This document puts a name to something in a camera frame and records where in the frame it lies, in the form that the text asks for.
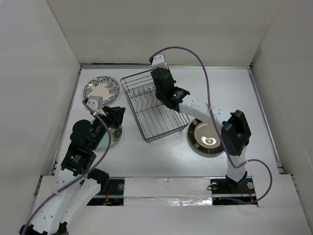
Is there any purple cable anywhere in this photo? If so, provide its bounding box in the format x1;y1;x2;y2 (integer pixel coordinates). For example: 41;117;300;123
153;46;273;205
19;101;112;235

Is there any dark striped rim plate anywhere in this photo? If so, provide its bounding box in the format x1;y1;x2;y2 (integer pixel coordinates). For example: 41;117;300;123
188;118;224;155

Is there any blue floral plate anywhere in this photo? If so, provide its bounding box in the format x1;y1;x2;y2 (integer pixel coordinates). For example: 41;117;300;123
83;76;120;105

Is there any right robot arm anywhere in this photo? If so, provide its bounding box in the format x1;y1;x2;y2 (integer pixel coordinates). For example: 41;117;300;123
151;68;251;192

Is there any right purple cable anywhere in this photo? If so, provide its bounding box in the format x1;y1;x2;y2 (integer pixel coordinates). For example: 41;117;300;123
153;46;273;205

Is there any green flower plate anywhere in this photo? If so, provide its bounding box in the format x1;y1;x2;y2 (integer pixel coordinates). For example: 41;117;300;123
90;119;122;150

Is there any wire dish rack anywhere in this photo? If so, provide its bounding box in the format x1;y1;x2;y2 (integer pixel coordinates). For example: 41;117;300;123
120;70;190;143

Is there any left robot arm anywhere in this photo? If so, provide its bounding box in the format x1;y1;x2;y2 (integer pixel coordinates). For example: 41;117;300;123
19;106;126;235

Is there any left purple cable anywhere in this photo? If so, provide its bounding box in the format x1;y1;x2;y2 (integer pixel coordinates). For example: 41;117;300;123
19;101;112;235

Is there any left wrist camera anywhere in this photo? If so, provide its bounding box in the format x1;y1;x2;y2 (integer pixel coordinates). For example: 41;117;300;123
83;95;103;111

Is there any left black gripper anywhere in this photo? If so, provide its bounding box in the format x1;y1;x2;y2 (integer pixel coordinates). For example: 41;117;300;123
90;105;125;150

